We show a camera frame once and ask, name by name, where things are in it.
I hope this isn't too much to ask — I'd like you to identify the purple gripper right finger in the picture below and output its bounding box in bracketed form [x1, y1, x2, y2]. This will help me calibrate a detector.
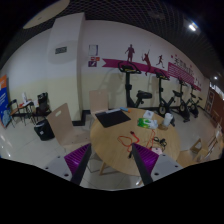
[132, 143, 159, 185]

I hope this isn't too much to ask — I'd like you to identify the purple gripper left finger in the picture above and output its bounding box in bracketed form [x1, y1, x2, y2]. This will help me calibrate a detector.
[64, 144, 92, 185]

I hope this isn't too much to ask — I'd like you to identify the light wooden chair left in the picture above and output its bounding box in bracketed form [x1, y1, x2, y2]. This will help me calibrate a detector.
[47, 103, 90, 152]

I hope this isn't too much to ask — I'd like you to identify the light wooden chair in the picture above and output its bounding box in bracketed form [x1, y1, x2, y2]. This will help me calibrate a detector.
[89, 89, 109, 119]
[47, 103, 90, 152]

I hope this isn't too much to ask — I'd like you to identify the round wooden table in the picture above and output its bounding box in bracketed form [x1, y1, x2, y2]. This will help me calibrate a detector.
[90, 108, 180, 176]

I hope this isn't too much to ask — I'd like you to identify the green wet wipes pack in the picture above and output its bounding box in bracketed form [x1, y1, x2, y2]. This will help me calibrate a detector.
[137, 118, 158, 129]

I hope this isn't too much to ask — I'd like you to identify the black trash bin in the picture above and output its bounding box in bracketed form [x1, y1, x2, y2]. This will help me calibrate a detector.
[34, 119, 54, 141]

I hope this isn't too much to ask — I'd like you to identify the white tissue box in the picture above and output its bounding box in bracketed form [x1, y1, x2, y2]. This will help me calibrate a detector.
[143, 110, 154, 119]

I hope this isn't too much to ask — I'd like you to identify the white paper cup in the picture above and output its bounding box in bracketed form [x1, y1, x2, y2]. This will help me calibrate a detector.
[163, 113, 173, 127]

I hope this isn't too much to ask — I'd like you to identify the wooden chair right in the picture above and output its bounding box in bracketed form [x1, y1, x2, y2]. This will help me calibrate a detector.
[175, 123, 224, 168]

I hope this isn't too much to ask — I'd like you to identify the black exercise bike middle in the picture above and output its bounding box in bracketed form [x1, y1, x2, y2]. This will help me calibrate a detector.
[153, 69, 188, 118]

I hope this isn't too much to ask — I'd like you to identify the black exercise bike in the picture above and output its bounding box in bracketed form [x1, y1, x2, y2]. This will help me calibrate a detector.
[177, 77, 203, 123]
[153, 69, 188, 118]
[117, 61, 153, 109]

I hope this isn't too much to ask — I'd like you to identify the blue pen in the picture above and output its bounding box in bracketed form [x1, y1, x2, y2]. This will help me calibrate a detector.
[120, 107, 129, 112]

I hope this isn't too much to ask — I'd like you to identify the black office chair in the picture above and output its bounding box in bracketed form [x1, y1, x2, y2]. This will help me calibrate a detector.
[35, 92, 51, 118]

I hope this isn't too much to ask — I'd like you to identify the black exercise bike right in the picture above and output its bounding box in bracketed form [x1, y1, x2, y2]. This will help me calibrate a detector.
[177, 77, 203, 123]

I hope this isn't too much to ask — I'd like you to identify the light wooden chair back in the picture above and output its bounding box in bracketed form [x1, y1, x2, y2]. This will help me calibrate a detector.
[89, 89, 109, 119]

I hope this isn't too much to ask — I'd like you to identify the small side desk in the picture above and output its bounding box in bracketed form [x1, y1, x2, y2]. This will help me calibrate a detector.
[7, 99, 35, 123]

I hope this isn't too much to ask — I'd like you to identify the orange blue banner stand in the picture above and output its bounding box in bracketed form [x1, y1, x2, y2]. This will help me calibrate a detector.
[0, 75, 11, 128]

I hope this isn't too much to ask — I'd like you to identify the black exercise bike left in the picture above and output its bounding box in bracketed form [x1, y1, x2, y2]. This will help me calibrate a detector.
[117, 61, 153, 109]

